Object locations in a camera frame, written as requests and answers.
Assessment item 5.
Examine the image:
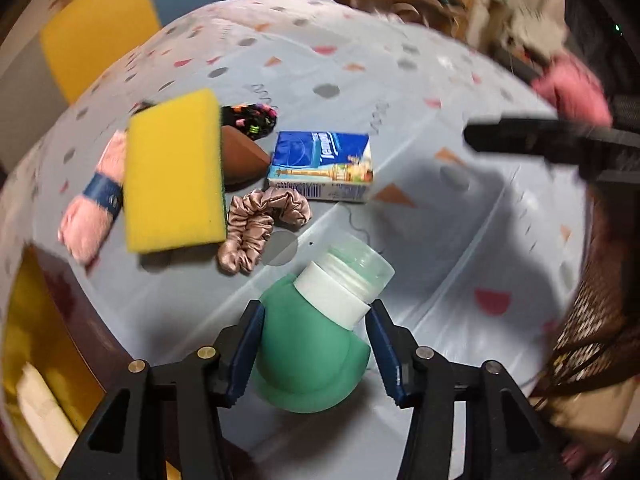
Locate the black beaded hair piece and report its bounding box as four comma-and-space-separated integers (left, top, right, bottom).
220, 102, 279, 142

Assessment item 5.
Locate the white sponge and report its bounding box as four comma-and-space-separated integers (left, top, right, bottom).
17, 362, 78, 436

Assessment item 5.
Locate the yellow sponge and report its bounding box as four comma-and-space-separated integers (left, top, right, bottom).
122, 87, 228, 253

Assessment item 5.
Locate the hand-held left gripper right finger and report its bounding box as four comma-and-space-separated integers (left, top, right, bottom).
365, 300, 571, 480

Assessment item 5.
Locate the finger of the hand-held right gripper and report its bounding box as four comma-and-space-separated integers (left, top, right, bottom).
464, 115, 640, 181

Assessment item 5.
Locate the multicolour chair backrest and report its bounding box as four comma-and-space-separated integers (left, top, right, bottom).
0, 0, 261, 171

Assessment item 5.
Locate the blue tissue pack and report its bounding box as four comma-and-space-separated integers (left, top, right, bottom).
266, 131, 375, 204

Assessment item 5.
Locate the pink satin scrunchie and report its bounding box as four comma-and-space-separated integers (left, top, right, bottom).
217, 187, 312, 276

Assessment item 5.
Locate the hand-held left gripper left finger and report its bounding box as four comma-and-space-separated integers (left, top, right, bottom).
57, 300, 266, 480

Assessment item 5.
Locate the dotted white tablecloth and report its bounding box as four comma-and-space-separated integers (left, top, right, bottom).
0, 0, 596, 480

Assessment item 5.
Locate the black mesh chair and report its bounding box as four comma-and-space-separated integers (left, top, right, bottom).
542, 180, 640, 401

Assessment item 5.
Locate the brown makeup sponge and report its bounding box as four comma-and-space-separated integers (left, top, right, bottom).
220, 125, 273, 193

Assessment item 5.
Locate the green silicone bottle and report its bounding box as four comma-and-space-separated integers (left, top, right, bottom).
252, 242, 396, 413

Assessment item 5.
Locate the pink cloth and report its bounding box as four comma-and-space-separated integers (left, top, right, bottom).
531, 55, 615, 127

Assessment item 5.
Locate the pink towel blue band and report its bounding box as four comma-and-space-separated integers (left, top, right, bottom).
57, 130, 128, 263

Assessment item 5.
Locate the gold tray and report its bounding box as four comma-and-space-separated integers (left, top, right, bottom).
0, 245, 181, 480

